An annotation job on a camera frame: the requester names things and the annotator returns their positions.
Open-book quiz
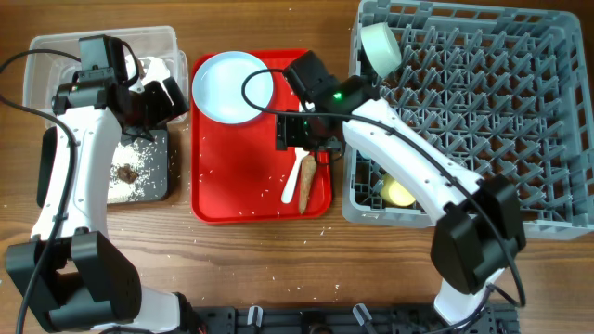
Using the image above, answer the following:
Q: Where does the large light blue plate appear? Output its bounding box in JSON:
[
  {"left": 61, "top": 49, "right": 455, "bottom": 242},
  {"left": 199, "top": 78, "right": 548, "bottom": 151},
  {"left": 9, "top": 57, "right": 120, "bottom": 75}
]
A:
[{"left": 192, "top": 51, "right": 267, "bottom": 124}]

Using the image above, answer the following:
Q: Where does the white napkin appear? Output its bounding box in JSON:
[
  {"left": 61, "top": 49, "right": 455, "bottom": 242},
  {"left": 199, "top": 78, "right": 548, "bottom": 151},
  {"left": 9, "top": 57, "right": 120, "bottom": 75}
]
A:
[{"left": 139, "top": 57, "right": 171, "bottom": 85}]

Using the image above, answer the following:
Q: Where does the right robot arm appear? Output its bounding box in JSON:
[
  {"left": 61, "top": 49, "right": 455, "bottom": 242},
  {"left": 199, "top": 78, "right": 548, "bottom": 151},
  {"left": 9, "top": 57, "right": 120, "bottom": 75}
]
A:
[{"left": 279, "top": 51, "right": 526, "bottom": 329}]

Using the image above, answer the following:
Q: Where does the brown food scrap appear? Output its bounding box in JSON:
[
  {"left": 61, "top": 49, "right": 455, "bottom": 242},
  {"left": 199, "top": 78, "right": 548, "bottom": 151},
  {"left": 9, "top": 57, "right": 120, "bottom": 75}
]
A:
[{"left": 116, "top": 164, "right": 138, "bottom": 184}]

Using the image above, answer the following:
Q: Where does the yellow plastic cup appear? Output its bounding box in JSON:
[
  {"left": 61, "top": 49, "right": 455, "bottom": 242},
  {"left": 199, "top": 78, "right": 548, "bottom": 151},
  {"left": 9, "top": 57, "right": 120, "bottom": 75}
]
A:
[{"left": 380, "top": 174, "right": 416, "bottom": 207}]

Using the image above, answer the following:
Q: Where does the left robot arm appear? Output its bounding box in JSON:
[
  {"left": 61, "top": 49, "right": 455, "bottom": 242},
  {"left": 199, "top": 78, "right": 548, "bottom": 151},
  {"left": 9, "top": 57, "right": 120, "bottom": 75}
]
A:
[{"left": 5, "top": 34, "right": 207, "bottom": 333}]

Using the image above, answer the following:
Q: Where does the grey dishwasher rack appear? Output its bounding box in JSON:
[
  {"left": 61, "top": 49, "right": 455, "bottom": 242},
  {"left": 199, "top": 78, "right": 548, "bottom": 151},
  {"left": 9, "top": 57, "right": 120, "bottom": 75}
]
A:
[{"left": 349, "top": 1, "right": 593, "bottom": 239}]

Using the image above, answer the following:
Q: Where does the black plastic tray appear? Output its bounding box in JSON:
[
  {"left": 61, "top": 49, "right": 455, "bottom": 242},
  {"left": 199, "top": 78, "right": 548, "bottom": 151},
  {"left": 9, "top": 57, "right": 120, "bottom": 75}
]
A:
[{"left": 36, "top": 124, "right": 171, "bottom": 209}]

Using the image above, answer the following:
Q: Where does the clear plastic bin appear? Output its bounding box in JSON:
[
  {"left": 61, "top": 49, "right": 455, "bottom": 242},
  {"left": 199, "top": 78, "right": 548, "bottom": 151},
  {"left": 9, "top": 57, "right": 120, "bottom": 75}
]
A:
[{"left": 22, "top": 26, "right": 189, "bottom": 114}]

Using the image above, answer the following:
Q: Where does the green bowl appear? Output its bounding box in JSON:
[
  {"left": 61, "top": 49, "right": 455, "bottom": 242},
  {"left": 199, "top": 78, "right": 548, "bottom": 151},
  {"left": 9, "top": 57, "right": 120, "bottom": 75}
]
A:
[{"left": 361, "top": 22, "right": 402, "bottom": 79}]

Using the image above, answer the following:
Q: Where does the red serving tray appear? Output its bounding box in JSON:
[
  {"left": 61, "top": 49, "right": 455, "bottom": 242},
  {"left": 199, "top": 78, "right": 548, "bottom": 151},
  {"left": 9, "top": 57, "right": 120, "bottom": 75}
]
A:
[{"left": 190, "top": 49, "right": 332, "bottom": 225}]

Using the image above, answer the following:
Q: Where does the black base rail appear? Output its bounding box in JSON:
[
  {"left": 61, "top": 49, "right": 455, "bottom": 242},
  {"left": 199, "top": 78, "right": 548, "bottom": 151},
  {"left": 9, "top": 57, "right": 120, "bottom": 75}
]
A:
[{"left": 195, "top": 302, "right": 521, "bottom": 334}]

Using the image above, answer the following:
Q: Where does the brown carrot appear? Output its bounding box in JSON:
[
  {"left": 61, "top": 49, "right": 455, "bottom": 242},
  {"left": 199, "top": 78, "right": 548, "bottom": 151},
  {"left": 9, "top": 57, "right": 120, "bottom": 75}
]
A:
[{"left": 298, "top": 155, "right": 317, "bottom": 214}]

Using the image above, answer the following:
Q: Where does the pile of white rice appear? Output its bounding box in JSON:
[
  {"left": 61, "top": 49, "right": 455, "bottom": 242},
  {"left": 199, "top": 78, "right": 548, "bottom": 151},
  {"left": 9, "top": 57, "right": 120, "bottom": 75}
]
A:
[{"left": 108, "top": 139, "right": 157, "bottom": 204}]

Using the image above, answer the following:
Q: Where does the white plastic spoon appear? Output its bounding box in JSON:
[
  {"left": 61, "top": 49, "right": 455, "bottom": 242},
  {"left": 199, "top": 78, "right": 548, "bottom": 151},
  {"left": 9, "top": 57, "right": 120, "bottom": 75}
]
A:
[{"left": 281, "top": 147, "right": 309, "bottom": 204}]

